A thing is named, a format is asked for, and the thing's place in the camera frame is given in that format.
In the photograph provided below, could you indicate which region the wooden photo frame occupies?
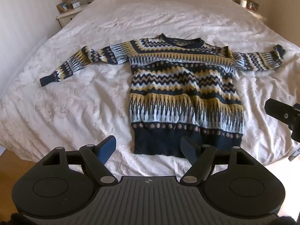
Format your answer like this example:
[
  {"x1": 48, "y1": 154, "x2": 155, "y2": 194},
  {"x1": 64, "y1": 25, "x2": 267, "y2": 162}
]
[{"x1": 57, "y1": 2, "x2": 71, "y2": 12}]

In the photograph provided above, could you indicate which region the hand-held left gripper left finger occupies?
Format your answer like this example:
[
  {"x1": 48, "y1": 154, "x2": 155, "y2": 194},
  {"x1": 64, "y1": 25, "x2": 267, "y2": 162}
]
[{"x1": 43, "y1": 135, "x2": 119, "y2": 186}]

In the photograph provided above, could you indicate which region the patterned knit sweater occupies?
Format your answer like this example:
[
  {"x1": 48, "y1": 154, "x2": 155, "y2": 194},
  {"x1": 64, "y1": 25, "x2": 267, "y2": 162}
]
[{"x1": 39, "y1": 34, "x2": 286, "y2": 158}]

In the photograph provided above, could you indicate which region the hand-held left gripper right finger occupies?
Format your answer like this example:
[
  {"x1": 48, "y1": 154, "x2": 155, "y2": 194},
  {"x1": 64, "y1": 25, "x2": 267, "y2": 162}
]
[{"x1": 180, "y1": 135, "x2": 257, "y2": 185}]

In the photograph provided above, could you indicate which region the cream wooden nightstand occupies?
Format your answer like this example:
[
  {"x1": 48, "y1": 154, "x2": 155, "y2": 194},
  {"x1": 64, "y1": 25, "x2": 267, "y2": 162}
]
[
  {"x1": 248, "y1": 8, "x2": 268, "y2": 22},
  {"x1": 56, "y1": 5, "x2": 87, "y2": 30}
]

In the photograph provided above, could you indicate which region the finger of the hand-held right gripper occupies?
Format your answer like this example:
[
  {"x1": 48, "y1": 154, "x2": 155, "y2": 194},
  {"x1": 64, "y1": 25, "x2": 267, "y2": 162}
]
[{"x1": 264, "y1": 99, "x2": 300, "y2": 123}]

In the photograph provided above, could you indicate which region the white floral bedspread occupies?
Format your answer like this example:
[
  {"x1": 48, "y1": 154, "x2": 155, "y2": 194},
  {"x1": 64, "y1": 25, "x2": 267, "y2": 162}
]
[{"x1": 0, "y1": 0, "x2": 300, "y2": 177}]

